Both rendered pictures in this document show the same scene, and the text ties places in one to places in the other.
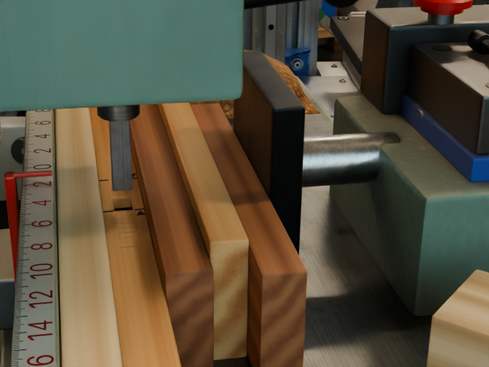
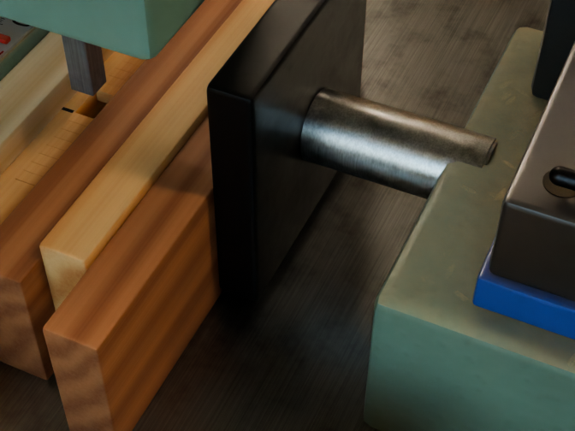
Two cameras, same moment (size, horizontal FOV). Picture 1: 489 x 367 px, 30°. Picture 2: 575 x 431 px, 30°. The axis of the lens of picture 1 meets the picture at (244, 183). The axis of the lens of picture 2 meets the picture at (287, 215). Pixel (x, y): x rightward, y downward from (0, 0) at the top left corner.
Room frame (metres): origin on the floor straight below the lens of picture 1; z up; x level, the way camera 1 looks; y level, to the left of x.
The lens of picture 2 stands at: (0.19, -0.17, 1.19)
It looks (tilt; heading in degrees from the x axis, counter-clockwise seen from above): 47 degrees down; 36
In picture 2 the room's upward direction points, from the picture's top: straight up
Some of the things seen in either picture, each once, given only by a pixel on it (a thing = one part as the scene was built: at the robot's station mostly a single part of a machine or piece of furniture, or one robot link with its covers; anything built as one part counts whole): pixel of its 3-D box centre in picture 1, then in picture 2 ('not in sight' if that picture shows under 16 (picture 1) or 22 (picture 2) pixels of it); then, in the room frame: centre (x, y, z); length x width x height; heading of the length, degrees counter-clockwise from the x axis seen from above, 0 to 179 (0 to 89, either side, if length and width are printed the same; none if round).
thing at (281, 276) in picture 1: (236, 221); (235, 175); (0.40, 0.00, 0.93); 0.20 x 0.02 x 0.05; 12
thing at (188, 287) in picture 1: (157, 201); (191, 97); (0.42, 0.04, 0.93); 0.24 x 0.02 x 0.05; 12
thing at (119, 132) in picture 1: (119, 135); (79, 26); (0.38, 0.06, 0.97); 0.01 x 0.01 x 0.05; 12
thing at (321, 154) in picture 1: (323, 160); (376, 143); (0.42, -0.04, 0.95); 0.09 x 0.07 x 0.09; 12
